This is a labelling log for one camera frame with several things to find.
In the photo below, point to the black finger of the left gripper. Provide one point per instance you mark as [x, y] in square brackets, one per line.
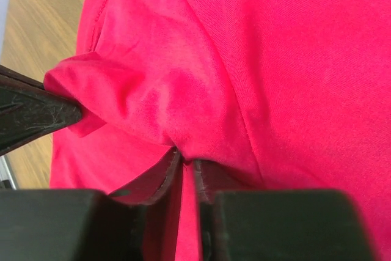
[29, 112]

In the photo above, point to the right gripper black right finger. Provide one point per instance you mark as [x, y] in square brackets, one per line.
[239, 222]

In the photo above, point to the aluminium frame rails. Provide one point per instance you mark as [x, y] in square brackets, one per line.
[7, 177]

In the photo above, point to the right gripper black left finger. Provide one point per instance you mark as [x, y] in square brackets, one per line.
[137, 222]

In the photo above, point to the pink red t shirt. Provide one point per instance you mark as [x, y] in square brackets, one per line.
[285, 93]

